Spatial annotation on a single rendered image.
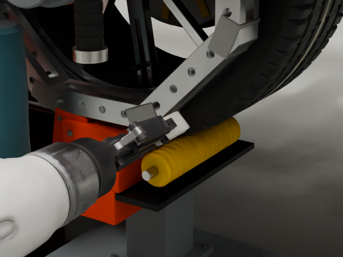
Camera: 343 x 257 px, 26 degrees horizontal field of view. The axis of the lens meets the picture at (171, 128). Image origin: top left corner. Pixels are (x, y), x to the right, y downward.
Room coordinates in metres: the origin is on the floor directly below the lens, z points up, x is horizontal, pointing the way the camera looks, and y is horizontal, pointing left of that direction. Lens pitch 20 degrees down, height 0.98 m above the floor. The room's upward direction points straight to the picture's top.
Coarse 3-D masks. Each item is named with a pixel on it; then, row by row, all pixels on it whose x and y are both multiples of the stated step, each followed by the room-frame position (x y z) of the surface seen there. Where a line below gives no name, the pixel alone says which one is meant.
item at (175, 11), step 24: (144, 0) 1.24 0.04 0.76; (168, 0) 1.21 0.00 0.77; (48, 24) 1.35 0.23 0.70; (72, 24) 1.40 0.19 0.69; (120, 24) 1.49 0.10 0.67; (144, 24) 1.24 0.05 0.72; (192, 24) 1.19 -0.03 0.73; (120, 48) 1.41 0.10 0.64; (144, 48) 1.24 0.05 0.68; (96, 72) 1.29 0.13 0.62; (120, 72) 1.31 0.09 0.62; (144, 72) 1.24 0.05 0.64; (168, 72) 1.33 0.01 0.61
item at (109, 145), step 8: (80, 144) 0.81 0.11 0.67; (88, 144) 0.81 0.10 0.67; (96, 144) 0.82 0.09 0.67; (104, 144) 0.82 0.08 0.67; (112, 144) 0.83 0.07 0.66; (128, 144) 0.86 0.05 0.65; (88, 152) 0.80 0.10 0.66; (96, 152) 0.80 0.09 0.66; (104, 152) 0.81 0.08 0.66; (112, 152) 0.82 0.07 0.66; (120, 152) 0.83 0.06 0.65; (128, 152) 0.85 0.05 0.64; (96, 160) 0.79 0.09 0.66; (104, 160) 0.80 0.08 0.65; (112, 160) 0.81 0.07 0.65; (96, 168) 0.79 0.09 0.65; (104, 168) 0.80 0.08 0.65; (112, 168) 0.81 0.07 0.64; (104, 176) 0.79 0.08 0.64; (112, 176) 0.81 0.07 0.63; (104, 184) 0.79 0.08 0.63; (112, 184) 0.81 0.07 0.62; (104, 192) 0.80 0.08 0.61
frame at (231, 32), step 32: (0, 0) 1.32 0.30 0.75; (224, 0) 1.03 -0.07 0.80; (256, 0) 1.06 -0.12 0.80; (32, 32) 1.30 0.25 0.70; (224, 32) 1.03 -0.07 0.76; (256, 32) 1.06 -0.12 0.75; (32, 64) 1.24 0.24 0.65; (192, 64) 1.06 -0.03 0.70; (224, 64) 1.08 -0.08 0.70; (64, 96) 1.20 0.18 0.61; (96, 96) 1.16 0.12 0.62; (128, 96) 1.18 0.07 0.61; (160, 96) 1.09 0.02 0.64; (192, 96) 1.12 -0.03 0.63
